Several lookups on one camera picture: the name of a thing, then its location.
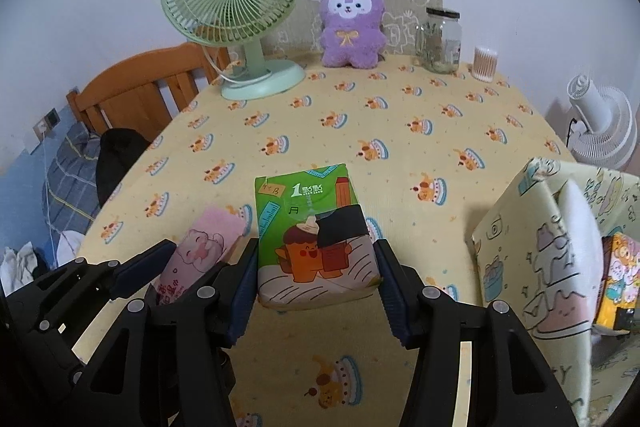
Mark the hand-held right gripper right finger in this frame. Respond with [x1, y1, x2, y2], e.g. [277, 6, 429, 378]
[374, 238, 568, 427]

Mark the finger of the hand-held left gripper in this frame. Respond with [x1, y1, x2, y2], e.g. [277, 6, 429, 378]
[25, 239, 177, 323]
[212, 251, 247, 288]

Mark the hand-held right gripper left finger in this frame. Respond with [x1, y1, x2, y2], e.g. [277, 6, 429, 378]
[75, 237, 261, 427]

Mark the pink tissue packet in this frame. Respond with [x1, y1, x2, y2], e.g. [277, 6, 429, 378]
[157, 206, 251, 305]

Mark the green tissue pack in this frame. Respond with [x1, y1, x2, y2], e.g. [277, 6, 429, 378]
[254, 163, 383, 310]

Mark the yellow cartoon fabric storage box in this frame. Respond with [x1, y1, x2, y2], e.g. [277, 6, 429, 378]
[471, 157, 640, 427]

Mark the orange tissue pack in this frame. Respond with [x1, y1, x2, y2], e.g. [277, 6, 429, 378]
[595, 232, 640, 338]

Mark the white garment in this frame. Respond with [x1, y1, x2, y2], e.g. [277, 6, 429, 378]
[55, 229, 93, 270]

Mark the white crumpled cloth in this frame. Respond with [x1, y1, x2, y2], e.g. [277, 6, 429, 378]
[0, 247, 38, 297]

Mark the black cloth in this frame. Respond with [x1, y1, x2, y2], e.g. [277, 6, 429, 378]
[96, 128, 151, 208]

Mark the blue plaid pillow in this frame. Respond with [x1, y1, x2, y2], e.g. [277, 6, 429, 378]
[42, 122, 103, 223]

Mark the wooden bed headboard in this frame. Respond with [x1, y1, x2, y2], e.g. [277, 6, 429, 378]
[67, 43, 231, 138]

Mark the yellow printed tablecloth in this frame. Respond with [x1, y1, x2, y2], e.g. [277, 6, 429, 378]
[65, 54, 601, 427]

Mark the cotton swab container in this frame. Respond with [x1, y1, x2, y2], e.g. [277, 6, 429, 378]
[472, 46, 499, 82]

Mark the purple plush toy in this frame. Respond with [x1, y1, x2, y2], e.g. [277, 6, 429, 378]
[320, 0, 387, 70]

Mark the glass jar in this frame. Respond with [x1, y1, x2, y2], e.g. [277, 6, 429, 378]
[415, 7, 462, 74]

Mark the white fan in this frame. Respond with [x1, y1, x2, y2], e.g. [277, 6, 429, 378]
[565, 74, 633, 170]

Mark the wall socket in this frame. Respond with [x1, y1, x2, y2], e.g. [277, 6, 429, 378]
[32, 107, 61, 140]

